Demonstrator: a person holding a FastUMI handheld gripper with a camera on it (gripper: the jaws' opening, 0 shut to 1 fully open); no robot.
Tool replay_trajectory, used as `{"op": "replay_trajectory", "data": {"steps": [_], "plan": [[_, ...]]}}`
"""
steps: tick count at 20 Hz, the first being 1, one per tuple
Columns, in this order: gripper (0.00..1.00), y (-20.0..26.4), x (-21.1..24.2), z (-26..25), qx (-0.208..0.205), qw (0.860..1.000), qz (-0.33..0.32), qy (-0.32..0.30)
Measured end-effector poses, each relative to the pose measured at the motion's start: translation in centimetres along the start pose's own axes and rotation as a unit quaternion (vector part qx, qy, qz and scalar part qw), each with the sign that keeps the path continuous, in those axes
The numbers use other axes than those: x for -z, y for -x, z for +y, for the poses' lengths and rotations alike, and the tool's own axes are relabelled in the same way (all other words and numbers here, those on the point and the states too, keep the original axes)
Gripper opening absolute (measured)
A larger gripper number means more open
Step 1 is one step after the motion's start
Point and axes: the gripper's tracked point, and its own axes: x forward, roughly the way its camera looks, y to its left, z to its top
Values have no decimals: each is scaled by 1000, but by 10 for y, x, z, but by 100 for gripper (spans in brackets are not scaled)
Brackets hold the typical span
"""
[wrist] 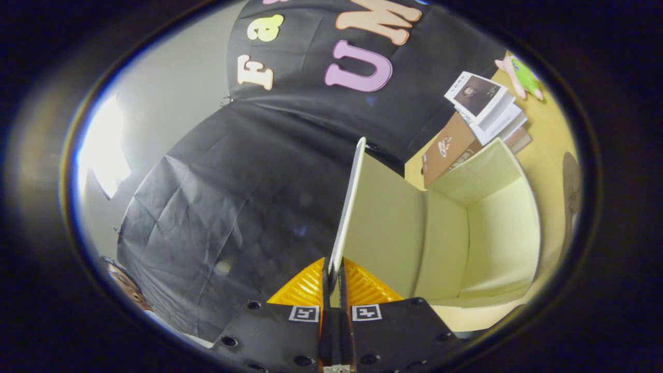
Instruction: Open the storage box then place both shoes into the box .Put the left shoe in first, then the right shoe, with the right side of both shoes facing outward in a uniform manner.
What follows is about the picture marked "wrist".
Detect plain white book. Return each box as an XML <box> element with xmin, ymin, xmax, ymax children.
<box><xmin>469</xmin><ymin>96</ymin><xmax>528</xmax><ymax>147</ymax></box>

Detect green and pink plush toy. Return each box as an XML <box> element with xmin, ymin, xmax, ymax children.
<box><xmin>495</xmin><ymin>54</ymin><xmax>544</xmax><ymax>102</ymax></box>

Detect brown cover book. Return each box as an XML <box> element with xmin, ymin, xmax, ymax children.
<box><xmin>422</xmin><ymin>111</ymin><xmax>483</xmax><ymax>189</ymax></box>

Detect white book with portrait cover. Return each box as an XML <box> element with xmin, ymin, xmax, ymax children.
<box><xmin>444</xmin><ymin>71</ymin><xmax>508</xmax><ymax>125</ymax></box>

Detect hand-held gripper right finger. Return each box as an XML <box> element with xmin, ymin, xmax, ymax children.
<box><xmin>337</xmin><ymin>257</ymin><xmax>460</xmax><ymax>373</ymax></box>

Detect black backdrop cloth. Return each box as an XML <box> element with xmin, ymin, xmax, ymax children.
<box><xmin>117</xmin><ymin>0</ymin><xmax>506</xmax><ymax>342</ymax></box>

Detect grey fabric storage box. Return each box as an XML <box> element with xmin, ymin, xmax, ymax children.
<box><xmin>329</xmin><ymin>137</ymin><xmax>542</xmax><ymax>332</ymax></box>

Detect brown fuzzy shoe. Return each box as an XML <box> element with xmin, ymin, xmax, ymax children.
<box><xmin>562</xmin><ymin>152</ymin><xmax>583</xmax><ymax>249</ymax></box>

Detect ceiling light panel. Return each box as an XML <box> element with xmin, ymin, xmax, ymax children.
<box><xmin>78</xmin><ymin>93</ymin><xmax>133</xmax><ymax>200</ymax></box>

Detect reddish brown thin book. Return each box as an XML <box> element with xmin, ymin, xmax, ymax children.
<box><xmin>505</xmin><ymin>127</ymin><xmax>532</xmax><ymax>155</ymax></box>

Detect person's head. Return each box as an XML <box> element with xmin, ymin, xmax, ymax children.
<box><xmin>104</xmin><ymin>256</ymin><xmax>153</xmax><ymax>312</ymax></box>

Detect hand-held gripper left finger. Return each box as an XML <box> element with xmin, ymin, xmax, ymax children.
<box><xmin>211</xmin><ymin>257</ymin><xmax>334</xmax><ymax>373</ymax></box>

